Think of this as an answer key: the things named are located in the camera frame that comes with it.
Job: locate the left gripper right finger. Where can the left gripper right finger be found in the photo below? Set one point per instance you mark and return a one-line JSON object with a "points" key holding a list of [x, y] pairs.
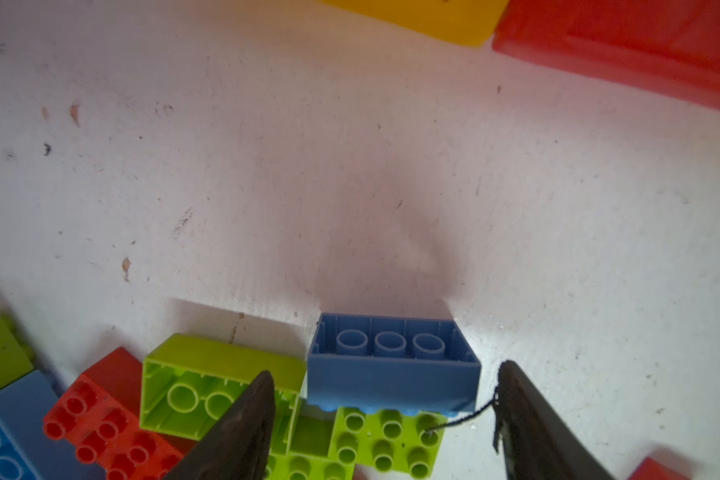
{"points": [[536, 442]]}

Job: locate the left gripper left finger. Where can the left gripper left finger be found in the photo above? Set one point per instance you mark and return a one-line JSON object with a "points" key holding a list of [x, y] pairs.
{"points": [[238, 445]]}

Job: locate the blue lego brick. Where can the blue lego brick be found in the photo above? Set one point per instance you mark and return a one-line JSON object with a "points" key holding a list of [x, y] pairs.
{"points": [[377, 363], [25, 451]]}

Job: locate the red lego brick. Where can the red lego brick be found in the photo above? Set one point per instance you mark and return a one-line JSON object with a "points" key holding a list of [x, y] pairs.
{"points": [[651, 469], [99, 416]]}

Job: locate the red plastic bin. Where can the red plastic bin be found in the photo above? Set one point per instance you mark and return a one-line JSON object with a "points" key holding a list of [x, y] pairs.
{"points": [[667, 47]]}

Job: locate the left yellow plastic bin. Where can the left yellow plastic bin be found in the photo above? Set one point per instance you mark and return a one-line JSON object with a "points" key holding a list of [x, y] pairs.
{"points": [[462, 22]]}

